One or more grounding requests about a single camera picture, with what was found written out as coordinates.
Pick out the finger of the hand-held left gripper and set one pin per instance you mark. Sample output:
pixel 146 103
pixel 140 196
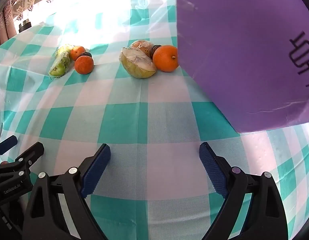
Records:
pixel 7 143
pixel 32 153

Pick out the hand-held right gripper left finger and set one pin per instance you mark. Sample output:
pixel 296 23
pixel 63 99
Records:
pixel 97 170

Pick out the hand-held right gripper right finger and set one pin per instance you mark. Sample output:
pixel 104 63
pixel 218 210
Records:
pixel 213 170

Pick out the small orange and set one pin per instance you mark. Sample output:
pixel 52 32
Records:
pixel 83 64
pixel 78 52

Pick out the teal white checkered tablecloth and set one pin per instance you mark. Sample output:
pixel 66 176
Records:
pixel 134 120

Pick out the wrapped green fruit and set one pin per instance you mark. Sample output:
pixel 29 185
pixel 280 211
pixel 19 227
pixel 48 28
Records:
pixel 59 66

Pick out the wrapped yellow-green fruit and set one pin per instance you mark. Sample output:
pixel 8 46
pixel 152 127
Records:
pixel 64 48

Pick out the dark plum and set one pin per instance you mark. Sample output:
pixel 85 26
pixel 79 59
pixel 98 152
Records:
pixel 86 54
pixel 155 48

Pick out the wrapped melon slice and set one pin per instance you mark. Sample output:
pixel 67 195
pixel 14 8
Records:
pixel 138 63

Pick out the purple plastic bag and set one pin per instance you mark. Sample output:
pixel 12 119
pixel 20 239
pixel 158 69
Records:
pixel 244 55

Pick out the large orange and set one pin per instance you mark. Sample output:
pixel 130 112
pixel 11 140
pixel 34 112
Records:
pixel 165 58

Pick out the clear bag of brown fruit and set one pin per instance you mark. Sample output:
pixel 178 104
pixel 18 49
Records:
pixel 142 45

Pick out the patterned curtain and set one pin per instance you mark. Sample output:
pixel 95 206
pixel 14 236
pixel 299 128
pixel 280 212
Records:
pixel 32 2

